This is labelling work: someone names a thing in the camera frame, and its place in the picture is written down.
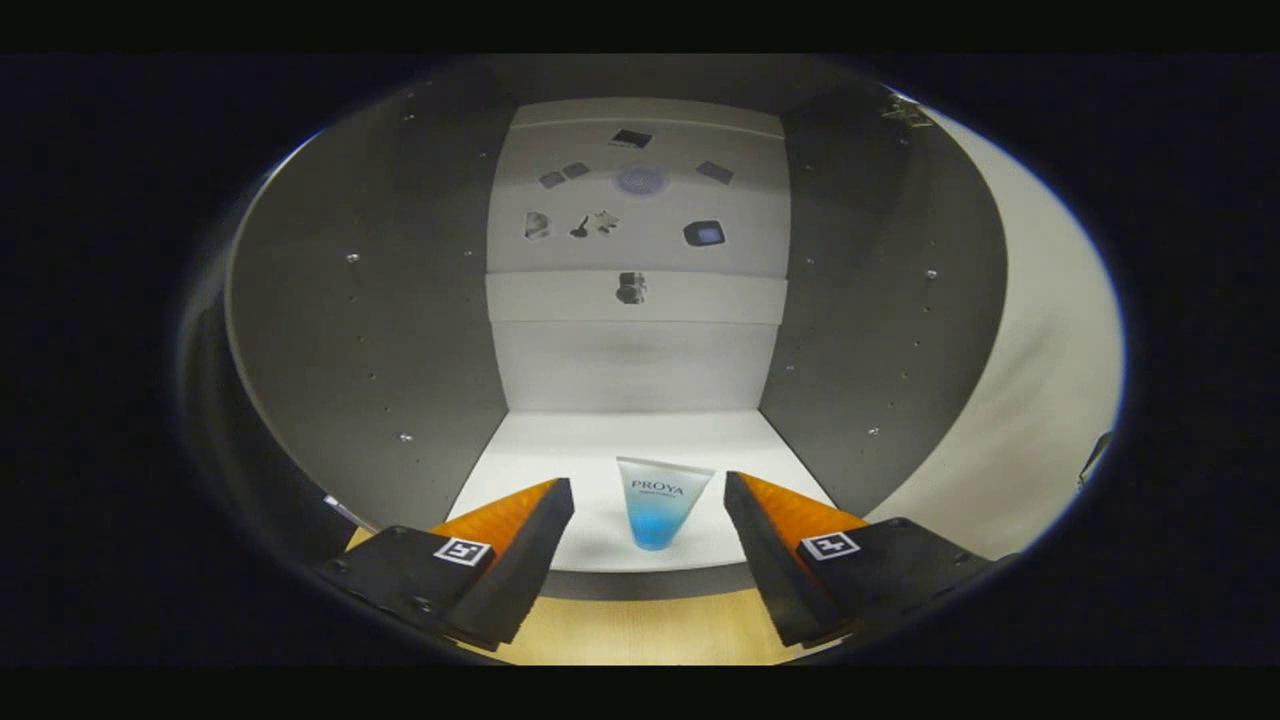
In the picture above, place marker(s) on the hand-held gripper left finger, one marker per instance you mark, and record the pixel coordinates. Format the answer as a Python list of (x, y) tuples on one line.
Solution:
[(530, 565)]

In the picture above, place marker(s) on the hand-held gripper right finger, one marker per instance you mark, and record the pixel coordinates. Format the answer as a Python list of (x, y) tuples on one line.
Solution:
[(770, 570)]

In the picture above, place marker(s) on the blue cosmetic tube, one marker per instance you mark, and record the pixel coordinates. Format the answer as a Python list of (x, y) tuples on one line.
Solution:
[(655, 510)]

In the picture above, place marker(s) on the white cabinet shelf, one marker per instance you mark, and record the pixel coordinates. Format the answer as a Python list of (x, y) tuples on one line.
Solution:
[(560, 460)]

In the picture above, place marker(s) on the grey cabinet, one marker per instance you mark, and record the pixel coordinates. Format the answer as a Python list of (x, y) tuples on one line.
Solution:
[(380, 330)]

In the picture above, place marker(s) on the metal door hinge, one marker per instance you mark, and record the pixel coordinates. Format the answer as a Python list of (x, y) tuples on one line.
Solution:
[(905, 110)]

